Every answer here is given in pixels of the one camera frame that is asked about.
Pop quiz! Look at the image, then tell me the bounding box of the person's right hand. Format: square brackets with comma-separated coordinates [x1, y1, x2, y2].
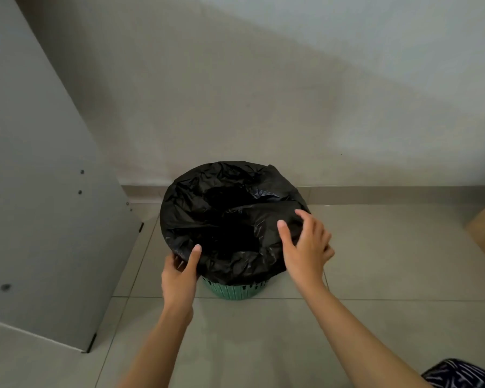
[277, 209, 335, 295]

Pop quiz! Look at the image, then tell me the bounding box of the person's left hand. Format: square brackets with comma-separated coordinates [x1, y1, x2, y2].
[161, 244, 202, 316]

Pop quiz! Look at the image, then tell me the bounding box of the black plastic trash bag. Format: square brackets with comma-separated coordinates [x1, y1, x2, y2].
[160, 161, 311, 286]

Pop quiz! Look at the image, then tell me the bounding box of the person's left forearm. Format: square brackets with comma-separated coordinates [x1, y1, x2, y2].
[116, 306, 195, 388]

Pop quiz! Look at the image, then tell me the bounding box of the person's right forearm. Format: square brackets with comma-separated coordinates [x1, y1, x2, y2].
[297, 282, 433, 388]

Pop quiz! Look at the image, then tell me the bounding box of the green plastic waste bin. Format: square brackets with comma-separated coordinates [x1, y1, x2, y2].
[202, 276, 270, 300]

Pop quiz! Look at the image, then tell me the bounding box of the grey cabinet panel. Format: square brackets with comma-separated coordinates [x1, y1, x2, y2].
[0, 0, 144, 354]

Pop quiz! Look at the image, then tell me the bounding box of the dark patterned clothing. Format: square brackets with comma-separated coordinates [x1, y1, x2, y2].
[421, 358, 485, 388]

